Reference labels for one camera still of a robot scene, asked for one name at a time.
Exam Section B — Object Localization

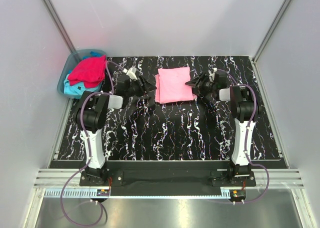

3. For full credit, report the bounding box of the teal blue t shirt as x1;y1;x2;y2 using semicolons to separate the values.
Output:
57;50;107;99

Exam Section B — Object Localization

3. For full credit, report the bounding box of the white slotted cable duct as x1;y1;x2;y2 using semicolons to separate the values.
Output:
44;188;111;199

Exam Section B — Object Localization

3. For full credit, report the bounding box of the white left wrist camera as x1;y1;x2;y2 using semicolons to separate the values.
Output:
122;67;138;81

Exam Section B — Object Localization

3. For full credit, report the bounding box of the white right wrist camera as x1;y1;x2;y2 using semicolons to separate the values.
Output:
208;67;218;82

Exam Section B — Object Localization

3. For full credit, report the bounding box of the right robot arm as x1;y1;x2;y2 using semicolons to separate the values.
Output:
185;69;260;187

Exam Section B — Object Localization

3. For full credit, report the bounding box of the aluminium front rail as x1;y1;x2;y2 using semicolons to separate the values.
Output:
34;169;304;189

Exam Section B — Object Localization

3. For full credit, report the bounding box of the aluminium corner post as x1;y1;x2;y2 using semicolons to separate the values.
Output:
251;0;301;63
42;0;76;53

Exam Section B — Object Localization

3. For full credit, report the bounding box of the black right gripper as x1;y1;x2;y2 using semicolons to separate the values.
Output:
184;72;217;98

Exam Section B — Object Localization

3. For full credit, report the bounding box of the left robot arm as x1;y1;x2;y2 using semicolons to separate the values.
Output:
73;75;156;186

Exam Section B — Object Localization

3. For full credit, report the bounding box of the magenta t shirt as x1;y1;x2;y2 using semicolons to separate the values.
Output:
67;55;107;88

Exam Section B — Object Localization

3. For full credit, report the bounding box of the right aluminium corner post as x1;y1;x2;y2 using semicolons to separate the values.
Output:
251;0;301;63

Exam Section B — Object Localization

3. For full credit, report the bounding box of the pink t shirt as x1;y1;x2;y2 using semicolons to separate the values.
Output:
155;67;197;104

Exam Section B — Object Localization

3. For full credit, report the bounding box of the translucent blue plastic basket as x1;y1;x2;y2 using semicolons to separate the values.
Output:
57;49;106;99

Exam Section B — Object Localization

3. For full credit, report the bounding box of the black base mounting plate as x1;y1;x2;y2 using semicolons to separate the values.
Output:
79;161;256;197

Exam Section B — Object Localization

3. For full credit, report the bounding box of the left aluminium corner post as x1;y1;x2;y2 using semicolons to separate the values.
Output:
42;0;76;53

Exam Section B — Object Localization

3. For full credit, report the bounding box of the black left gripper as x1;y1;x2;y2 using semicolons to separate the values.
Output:
126;75;156;98

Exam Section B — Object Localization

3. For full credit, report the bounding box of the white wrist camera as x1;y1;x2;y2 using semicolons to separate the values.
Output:
208;67;218;82
122;67;138;81

